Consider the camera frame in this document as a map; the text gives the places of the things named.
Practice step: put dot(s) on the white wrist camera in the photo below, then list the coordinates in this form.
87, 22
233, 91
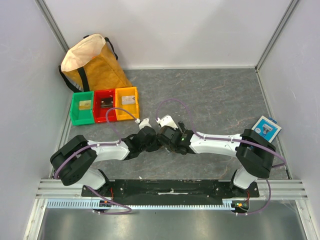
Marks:
143, 123
167, 120

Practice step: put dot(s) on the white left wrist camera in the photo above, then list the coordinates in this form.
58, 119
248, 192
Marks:
143, 123

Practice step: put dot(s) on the aluminium corner post right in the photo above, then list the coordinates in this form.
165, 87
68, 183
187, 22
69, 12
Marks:
277, 33

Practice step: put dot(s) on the aluminium corner post left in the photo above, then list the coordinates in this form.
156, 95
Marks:
52, 24

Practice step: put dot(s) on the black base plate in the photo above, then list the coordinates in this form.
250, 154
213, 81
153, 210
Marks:
125, 188

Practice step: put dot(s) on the yellow plastic bin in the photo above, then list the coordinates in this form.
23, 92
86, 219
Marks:
134, 109

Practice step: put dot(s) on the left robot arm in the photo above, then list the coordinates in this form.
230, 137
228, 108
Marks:
73, 162

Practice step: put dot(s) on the blue razor box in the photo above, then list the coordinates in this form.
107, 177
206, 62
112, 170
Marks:
267, 128

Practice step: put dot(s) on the aluminium corner post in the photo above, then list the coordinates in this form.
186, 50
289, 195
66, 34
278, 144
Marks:
277, 33
52, 24

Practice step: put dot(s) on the green plastic bin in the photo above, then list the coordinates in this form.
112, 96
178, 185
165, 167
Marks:
81, 117

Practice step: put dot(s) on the silver VIP card in bin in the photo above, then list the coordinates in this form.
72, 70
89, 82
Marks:
128, 100

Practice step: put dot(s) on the tan paper tote bag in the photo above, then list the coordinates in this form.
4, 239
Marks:
92, 65

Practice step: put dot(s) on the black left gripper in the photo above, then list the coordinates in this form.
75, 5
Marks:
155, 146

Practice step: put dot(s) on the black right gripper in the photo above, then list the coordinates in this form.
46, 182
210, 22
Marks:
162, 139

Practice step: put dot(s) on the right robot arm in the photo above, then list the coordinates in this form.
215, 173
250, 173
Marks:
253, 152

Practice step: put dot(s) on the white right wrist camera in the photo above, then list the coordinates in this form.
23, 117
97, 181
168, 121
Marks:
167, 120

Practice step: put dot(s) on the gold card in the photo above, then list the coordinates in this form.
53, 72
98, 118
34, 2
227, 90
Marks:
84, 105

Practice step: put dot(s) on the red plastic bin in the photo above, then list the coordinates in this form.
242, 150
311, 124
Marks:
99, 114

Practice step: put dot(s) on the black VIP card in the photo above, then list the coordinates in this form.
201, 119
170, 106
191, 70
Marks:
106, 103

